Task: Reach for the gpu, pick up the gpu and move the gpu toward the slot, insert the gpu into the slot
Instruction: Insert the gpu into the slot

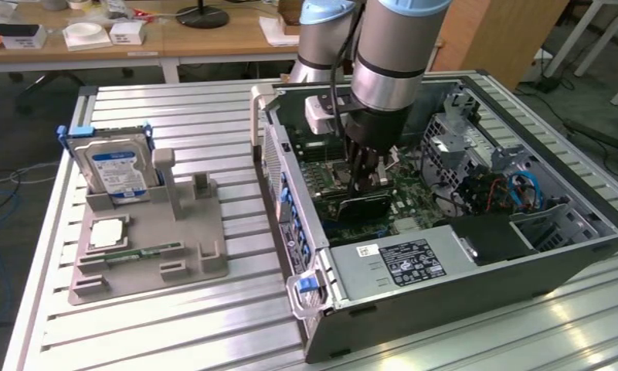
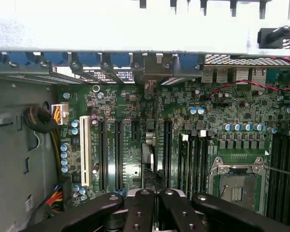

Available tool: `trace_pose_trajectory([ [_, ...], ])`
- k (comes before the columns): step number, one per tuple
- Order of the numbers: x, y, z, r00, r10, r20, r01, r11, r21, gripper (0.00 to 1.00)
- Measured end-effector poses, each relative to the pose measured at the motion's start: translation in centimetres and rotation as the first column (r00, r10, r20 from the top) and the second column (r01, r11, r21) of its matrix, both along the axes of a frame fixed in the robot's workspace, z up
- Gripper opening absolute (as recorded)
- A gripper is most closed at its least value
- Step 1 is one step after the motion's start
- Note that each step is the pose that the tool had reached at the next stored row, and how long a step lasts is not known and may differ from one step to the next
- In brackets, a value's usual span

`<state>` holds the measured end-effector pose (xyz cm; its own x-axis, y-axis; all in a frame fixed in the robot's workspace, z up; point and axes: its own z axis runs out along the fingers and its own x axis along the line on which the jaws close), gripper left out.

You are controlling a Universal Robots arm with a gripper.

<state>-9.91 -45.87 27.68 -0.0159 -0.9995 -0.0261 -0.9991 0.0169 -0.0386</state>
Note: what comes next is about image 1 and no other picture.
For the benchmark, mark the wooden desk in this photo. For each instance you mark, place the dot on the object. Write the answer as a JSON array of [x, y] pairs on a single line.
[[185, 42]]

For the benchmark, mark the silver CPU chip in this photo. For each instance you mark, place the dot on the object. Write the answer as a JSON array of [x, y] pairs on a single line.
[[108, 233]]

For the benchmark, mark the small white labelled box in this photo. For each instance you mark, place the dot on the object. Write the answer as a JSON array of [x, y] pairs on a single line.
[[128, 34]]

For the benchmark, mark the silver hard disk blue label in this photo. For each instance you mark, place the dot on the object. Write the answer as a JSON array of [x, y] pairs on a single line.
[[113, 170]]

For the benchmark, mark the CPU socket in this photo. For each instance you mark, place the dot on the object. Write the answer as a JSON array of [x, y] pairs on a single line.
[[339, 174]]

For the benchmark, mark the green GPU card black shroud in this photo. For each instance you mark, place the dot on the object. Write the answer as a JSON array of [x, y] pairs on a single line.
[[365, 208]]

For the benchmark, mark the black installed RAM stick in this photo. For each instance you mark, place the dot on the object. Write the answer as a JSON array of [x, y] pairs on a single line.
[[329, 195]]

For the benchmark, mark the silver socket cover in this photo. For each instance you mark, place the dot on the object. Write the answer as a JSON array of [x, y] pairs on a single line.
[[395, 159]]

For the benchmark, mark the silver perforated drive cage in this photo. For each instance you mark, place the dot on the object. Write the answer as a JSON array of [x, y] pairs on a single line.
[[453, 139]]

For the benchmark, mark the blue disk caddy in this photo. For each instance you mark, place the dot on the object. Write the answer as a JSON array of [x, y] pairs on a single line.
[[80, 131]]

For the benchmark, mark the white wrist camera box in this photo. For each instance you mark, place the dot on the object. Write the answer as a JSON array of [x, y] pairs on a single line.
[[319, 116]]

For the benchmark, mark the wooden cabinet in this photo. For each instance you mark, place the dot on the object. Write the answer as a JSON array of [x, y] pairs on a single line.
[[505, 35]]

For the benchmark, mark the grey power supply unit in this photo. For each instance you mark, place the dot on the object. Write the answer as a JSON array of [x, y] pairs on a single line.
[[360, 270]]

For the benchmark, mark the green motherboard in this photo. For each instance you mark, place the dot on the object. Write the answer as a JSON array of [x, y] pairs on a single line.
[[412, 197]]

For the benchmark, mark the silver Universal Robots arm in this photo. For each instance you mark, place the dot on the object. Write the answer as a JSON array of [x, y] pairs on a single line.
[[396, 50]]

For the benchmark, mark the white round holder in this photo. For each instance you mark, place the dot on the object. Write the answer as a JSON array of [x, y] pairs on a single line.
[[84, 36]]

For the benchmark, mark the blue case latch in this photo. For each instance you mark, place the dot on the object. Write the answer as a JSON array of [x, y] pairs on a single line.
[[305, 286]]

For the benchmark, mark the white paper stack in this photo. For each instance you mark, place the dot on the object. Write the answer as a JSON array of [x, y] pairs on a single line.
[[279, 33]]

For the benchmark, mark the open black PC case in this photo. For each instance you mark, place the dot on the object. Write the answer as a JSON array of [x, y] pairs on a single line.
[[443, 301]]

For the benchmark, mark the grey parts rack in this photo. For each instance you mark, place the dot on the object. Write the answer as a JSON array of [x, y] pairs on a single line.
[[185, 239]]

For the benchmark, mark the silver disk bay bracket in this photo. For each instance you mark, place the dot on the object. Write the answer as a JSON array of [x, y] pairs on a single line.
[[551, 228]]

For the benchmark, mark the black lamp base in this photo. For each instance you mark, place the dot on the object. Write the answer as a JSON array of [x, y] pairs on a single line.
[[203, 18]]

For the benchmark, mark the green RAM stick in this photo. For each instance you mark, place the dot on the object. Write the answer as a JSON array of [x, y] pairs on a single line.
[[144, 253]]

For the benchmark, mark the brown cardboard box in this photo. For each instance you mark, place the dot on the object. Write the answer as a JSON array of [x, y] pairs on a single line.
[[288, 13]]

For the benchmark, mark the silver chipset heat sink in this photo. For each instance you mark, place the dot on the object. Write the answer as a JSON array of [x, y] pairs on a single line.
[[409, 226]]

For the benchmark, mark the white box black lid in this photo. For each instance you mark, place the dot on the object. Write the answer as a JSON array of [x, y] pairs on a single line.
[[23, 38]]

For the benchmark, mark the black plastic shroud box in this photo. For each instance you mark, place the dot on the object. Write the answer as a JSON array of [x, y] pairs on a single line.
[[489, 239]]

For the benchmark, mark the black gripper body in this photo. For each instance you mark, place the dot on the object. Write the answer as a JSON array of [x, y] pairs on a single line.
[[379, 129]]

